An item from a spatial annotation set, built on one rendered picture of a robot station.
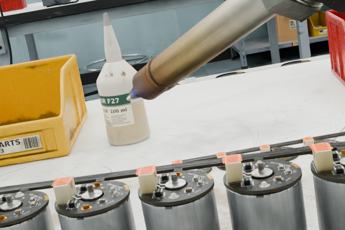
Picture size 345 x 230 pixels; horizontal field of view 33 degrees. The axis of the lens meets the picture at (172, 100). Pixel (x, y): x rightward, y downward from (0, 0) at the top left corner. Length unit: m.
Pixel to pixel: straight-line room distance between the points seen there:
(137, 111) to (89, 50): 4.17
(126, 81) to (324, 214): 0.27
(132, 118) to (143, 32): 4.14
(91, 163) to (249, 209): 0.25
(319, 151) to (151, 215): 0.06
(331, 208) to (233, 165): 0.03
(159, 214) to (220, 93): 0.37
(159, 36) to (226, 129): 4.15
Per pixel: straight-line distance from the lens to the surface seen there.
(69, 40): 4.61
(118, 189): 0.20
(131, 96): 0.15
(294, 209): 0.19
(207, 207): 0.19
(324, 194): 0.19
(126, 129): 0.44
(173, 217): 0.18
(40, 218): 0.20
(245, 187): 0.18
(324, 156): 0.19
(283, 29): 4.28
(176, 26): 4.58
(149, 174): 0.19
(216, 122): 0.46
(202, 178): 0.19
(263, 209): 0.18
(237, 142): 0.41
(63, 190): 0.19
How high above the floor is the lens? 0.88
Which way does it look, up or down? 14 degrees down
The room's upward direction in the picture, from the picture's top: 10 degrees counter-clockwise
